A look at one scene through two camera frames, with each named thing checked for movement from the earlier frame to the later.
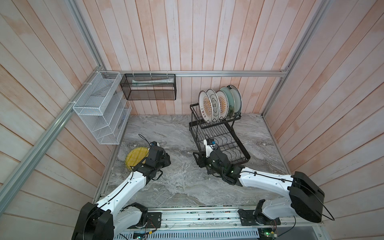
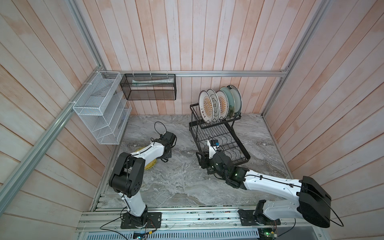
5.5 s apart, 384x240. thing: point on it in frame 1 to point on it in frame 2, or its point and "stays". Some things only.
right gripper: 202,158 stays
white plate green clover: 216,105 stays
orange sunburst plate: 205,107 stays
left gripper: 166,158 to 168,156
